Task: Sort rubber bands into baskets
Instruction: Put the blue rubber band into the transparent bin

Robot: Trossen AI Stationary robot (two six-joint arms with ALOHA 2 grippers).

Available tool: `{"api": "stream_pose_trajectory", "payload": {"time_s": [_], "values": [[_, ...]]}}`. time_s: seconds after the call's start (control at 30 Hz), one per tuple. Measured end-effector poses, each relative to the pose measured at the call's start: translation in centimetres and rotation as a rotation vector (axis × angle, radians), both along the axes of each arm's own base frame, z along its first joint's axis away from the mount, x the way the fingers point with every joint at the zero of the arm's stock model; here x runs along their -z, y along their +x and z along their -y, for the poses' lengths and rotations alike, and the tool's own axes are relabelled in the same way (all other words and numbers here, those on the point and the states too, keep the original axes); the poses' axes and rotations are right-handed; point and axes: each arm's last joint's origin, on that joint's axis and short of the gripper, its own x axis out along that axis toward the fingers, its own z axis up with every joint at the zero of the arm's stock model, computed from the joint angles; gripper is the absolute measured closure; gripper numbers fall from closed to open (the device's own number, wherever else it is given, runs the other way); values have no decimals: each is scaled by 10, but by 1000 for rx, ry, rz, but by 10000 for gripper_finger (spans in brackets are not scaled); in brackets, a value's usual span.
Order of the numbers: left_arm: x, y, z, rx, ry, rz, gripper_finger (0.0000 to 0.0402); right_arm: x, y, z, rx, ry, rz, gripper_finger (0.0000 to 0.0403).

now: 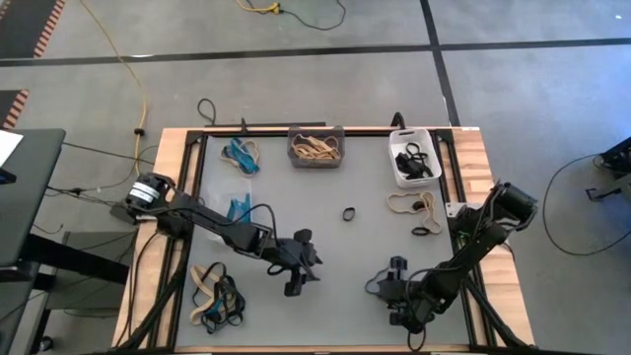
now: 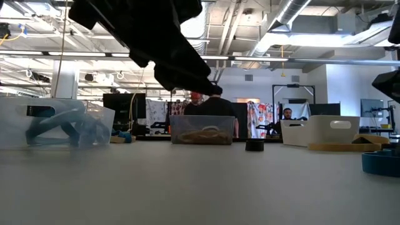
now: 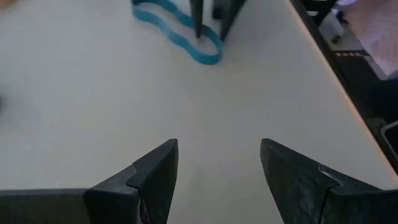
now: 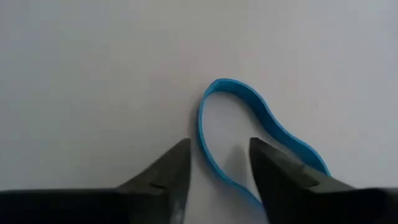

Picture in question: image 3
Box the long blue rubber band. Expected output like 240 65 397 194
130 0 224 66

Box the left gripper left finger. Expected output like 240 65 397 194
0 138 179 224

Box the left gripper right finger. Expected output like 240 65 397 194
260 138 398 224

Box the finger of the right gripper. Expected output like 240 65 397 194
189 0 205 39
212 0 247 42

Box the small white box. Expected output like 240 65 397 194
318 11 345 44

